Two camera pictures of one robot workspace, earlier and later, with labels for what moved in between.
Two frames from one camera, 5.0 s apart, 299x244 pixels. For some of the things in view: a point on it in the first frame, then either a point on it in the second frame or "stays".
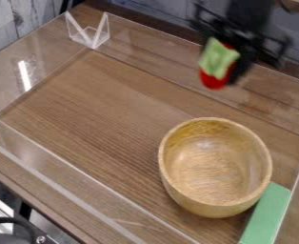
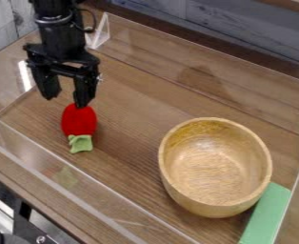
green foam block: [266, 215] stays
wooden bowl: [216, 165] stays
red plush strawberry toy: [216, 63] -> [79, 124]
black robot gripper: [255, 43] -> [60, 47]
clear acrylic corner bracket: [89, 36] stays
